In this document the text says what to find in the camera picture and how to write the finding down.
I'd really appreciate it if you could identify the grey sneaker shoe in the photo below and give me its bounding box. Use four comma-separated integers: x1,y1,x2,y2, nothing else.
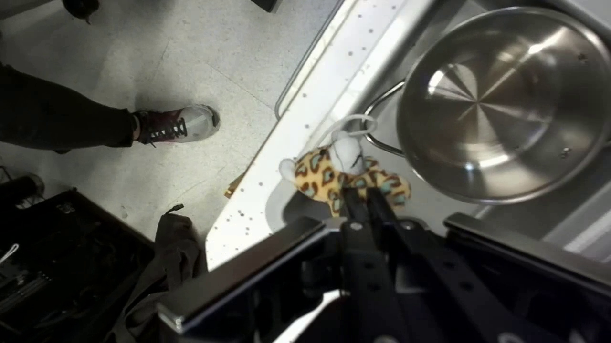
132,103,224,147

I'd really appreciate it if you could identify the leopard print stuffed toy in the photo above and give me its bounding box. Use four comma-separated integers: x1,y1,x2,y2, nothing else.
277,115,414,222

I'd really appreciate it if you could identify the black equipment case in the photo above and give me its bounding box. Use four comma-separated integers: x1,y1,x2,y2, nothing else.
0,185,159,343

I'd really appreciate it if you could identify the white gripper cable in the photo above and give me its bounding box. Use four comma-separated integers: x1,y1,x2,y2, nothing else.
271,288,351,343

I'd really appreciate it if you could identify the stainless steel pot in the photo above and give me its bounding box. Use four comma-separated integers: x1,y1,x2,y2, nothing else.
361,4,611,206

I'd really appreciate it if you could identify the black trouser leg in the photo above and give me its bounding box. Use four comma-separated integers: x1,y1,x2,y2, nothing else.
0,62,140,157

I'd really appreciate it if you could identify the grey toy kitchen sink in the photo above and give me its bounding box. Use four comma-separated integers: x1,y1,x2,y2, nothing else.
353,0,611,269

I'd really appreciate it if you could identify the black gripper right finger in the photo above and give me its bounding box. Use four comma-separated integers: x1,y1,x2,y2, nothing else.
367,187,552,343

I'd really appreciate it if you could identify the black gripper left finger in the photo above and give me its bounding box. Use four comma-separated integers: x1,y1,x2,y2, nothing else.
340,185,413,343

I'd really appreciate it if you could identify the black strap bag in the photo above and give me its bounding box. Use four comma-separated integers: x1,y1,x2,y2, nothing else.
105,203,210,343

